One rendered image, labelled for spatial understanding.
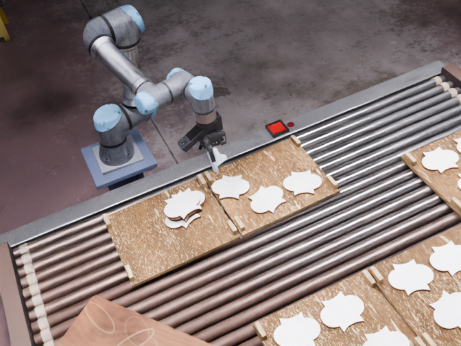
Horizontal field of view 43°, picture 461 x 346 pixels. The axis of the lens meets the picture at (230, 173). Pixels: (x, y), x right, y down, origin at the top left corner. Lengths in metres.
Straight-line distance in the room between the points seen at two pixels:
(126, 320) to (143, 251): 0.35
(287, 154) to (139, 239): 0.68
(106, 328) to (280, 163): 0.94
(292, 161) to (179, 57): 2.51
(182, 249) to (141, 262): 0.15
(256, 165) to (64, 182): 1.83
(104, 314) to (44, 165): 2.28
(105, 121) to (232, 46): 2.44
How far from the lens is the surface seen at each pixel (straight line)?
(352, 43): 4.63
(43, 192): 3.85
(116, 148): 2.47
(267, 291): 1.95
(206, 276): 2.01
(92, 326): 1.85
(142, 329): 1.80
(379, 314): 1.89
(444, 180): 2.28
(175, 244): 2.09
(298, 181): 2.21
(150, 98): 1.91
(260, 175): 2.26
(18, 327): 2.06
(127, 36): 2.22
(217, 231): 2.09
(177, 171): 2.36
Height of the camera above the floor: 2.56
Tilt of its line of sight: 45 degrees down
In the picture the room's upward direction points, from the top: 9 degrees counter-clockwise
